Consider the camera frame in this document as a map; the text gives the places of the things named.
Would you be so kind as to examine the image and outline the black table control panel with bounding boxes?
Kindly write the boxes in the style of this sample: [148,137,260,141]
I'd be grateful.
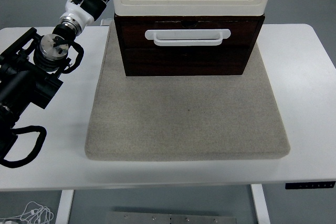
[285,181,336,190]

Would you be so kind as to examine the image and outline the beige felt mat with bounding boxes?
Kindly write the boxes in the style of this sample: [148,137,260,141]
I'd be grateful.
[84,20,291,162]

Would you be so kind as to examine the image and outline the white drawer handle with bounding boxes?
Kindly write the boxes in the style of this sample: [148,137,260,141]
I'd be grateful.
[144,28,232,47]

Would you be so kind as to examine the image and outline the white table leg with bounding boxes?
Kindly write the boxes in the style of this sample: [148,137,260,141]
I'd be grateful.
[250,184,271,224]
[55,189,76,224]

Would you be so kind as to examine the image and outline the dark wooden drawer case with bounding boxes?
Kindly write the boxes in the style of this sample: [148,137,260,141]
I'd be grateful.
[114,14,266,77]

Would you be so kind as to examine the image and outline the dark wooden drawer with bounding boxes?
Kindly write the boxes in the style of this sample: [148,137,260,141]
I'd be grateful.
[117,18,260,51]

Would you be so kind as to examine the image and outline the white cable bundle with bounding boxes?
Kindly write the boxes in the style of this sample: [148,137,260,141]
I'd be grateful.
[5,201,55,224]

